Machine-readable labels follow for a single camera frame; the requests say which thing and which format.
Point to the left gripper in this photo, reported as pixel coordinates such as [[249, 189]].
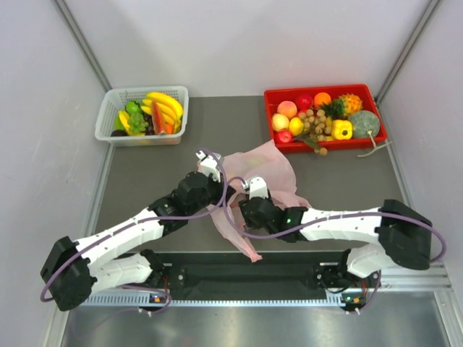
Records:
[[219, 187]]

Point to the longan bunch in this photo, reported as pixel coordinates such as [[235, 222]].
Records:
[[315, 130]]

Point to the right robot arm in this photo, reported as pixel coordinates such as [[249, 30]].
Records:
[[393, 234]]

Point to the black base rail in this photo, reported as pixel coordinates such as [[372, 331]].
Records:
[[231, 276]]

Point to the red plastic bin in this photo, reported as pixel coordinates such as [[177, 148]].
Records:
[[273, 97]]

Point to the white plastic basket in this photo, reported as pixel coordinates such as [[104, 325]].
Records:
[[115, 99]]

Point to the green apple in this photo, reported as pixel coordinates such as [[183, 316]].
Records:
[[133, 106]]

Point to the banana bunch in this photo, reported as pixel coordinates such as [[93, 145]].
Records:
[[170, 107]]

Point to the pink plastic bag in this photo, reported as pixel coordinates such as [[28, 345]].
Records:
[[267, 162]]

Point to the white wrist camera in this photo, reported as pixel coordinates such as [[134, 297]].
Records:
[[256, 187], [209, 166]]

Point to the yellow mango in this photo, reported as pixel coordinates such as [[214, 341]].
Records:
[[296, 126]]

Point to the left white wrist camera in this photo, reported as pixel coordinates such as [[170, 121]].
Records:
[[209, 166]]

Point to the pale yellow apple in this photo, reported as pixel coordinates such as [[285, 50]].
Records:
[[279, 122]]

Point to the red apple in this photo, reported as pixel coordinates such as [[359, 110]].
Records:
[[284, 137]]

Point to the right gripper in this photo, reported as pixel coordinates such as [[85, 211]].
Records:
[[250, 222]]

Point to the green grape bunch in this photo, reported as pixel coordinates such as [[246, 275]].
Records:
[[137, 123]]

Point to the watermelon slice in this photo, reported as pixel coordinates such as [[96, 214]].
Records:
[[158, 120]]

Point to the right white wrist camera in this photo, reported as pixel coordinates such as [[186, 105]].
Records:
[[256, 187]]

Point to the orange fruit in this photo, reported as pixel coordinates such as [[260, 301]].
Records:
[[321, 99]]

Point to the yellow bell pepper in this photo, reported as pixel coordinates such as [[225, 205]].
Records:
[[341, 129]]

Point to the green netted melon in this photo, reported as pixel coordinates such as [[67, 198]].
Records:
[[364, 124]]

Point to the pink peach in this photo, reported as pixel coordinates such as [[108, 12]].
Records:
[[287, 108]]

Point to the red pomegranate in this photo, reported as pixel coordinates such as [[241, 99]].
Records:
[[303, 102]]

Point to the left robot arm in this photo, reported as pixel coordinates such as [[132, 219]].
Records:
[[74, 270]]

